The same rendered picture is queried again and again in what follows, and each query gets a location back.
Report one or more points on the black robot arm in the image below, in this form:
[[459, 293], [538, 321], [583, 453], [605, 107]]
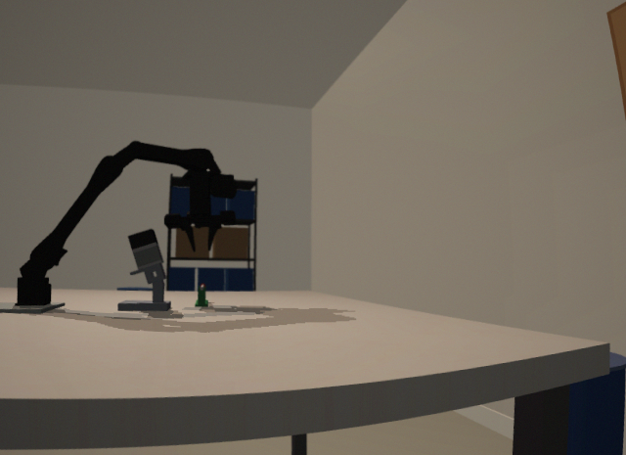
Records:
[[34, 288]]

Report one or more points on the green flat bar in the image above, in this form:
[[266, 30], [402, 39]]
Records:
[[201, 298]]

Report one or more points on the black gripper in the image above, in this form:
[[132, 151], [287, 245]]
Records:
[[200, 208]]

